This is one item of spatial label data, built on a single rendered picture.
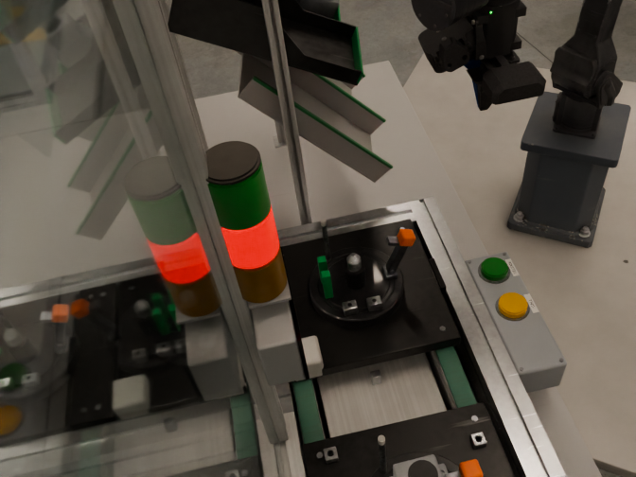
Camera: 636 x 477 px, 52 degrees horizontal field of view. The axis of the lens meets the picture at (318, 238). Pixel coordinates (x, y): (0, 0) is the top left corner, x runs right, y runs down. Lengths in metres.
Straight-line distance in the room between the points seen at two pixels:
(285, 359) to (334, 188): 0.71
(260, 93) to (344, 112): 0.23
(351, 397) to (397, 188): 0.49
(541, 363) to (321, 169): 0.63
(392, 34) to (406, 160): 2.14
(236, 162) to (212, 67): 2.87
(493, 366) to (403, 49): 2.55
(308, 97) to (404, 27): 2.39
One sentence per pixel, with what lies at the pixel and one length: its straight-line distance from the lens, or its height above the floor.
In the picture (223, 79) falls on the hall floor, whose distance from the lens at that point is 3.27.
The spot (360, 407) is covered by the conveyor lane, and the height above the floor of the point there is 0.92.
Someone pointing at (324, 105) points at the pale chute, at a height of 1.07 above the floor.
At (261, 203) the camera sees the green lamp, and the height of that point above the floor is 1.38.
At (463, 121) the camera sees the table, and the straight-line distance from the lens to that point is 1.44.
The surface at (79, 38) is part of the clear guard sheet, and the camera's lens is 0.26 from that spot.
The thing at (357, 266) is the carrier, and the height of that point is 1.04.
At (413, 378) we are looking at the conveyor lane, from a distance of 0.95.
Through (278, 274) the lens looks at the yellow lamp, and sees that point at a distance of 0.59.
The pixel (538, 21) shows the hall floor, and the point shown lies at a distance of 3.56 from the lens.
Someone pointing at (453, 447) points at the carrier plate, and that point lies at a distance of 0.85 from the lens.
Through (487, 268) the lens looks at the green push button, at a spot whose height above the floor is 0.97.
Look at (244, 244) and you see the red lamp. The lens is 0.55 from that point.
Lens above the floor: 1.74
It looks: 47 degrees down
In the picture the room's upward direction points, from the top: 9 degrees counter-clockwise
